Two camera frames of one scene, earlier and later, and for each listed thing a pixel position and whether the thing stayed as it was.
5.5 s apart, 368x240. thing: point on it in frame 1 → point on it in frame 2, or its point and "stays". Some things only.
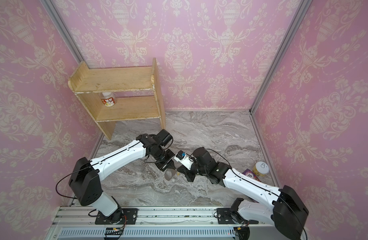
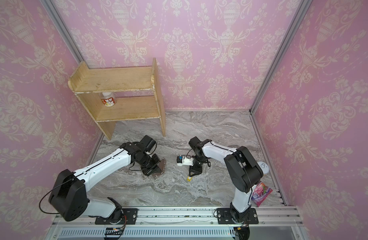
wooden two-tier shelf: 88,84 stays
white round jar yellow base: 260,169 stays
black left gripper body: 165,162 → 149,167
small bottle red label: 108,98 stays
